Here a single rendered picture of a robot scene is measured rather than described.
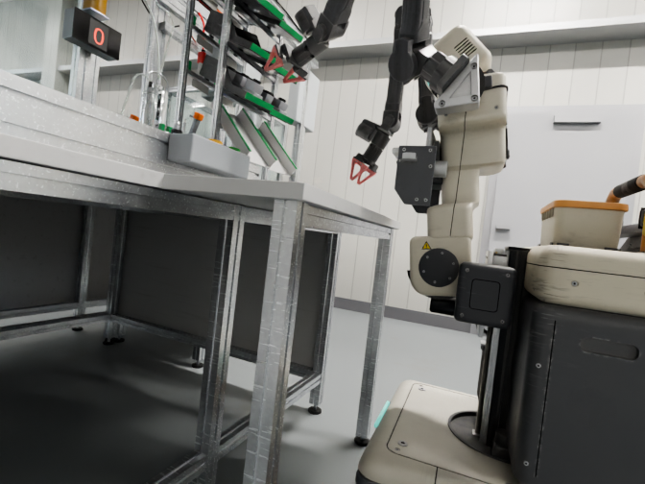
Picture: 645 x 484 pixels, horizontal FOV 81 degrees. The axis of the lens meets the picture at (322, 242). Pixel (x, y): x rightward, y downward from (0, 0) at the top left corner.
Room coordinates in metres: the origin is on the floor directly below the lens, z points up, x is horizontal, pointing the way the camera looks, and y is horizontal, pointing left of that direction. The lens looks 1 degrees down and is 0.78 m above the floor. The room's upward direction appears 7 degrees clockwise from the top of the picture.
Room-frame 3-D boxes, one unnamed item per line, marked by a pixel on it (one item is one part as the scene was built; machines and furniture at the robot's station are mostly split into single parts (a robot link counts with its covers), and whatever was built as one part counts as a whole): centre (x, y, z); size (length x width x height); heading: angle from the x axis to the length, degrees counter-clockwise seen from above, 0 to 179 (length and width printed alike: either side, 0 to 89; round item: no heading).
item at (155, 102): (1.95, 0.94, 1.32); 0.14 x 0.14 x 0.38
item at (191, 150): (0.91, 0.29, 0.93); 0.21 x 0.07 x 0.06; 156
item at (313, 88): (2.88, 0.27, 1.43); 0.30 x 0.09 x 1.13; 156
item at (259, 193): (1.17, 0.20, 0.84); 0.90 x 0.70 x 0.03; 158
